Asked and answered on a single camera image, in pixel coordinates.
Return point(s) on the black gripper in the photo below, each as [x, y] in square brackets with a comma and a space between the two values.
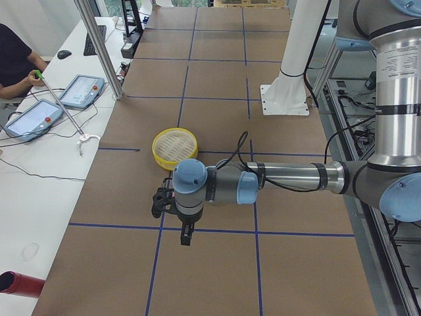
[186, 218]

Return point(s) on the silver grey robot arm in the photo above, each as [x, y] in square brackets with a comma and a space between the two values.
[389, 180]

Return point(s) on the person's forearm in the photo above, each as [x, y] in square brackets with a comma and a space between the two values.
[16, 90]

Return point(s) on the yellow round steamer basket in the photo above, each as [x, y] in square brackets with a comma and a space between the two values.
[173, 145]

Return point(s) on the person's hand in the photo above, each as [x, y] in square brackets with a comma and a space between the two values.
[34, 79]

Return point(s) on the long grabber stick tool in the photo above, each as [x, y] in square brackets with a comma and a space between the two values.
[84, 137]

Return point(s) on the upper teach pendant tablet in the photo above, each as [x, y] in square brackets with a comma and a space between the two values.
[82, 91]

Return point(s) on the teach pendant tablet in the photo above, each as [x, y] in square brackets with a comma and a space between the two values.
[35, 121]
[82, 91]

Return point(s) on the lower teach pendant tablet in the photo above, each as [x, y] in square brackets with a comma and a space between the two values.
[35, 121]

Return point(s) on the red cylinder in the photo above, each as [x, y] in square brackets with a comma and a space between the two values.
[21, 285]

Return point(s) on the black box device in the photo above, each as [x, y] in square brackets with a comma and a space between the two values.
[130, 45]

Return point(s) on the black computer mouse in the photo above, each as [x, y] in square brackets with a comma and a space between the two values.
[62, 54]

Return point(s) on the person in dark shirt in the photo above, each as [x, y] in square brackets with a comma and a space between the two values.
[17, 59]

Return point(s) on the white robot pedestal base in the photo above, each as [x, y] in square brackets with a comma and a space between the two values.
[287, 94]

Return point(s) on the aluminium frame post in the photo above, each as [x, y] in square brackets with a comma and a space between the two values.
[89, 21]

